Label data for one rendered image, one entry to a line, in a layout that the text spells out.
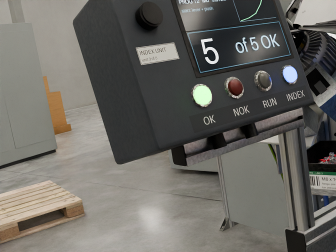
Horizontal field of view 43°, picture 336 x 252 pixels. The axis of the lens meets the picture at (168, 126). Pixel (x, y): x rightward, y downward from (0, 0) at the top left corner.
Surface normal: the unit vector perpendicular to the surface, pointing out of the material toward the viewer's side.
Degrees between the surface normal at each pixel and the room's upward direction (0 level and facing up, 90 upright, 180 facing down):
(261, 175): 90
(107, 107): 90
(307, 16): 50
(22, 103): 90
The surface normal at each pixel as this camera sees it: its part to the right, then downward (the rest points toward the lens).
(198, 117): 0.51, -0.22
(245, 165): -0.80, 0.22
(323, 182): -0.62, 0.22
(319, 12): -0.72, -0.46
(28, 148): 0.72, -0.01
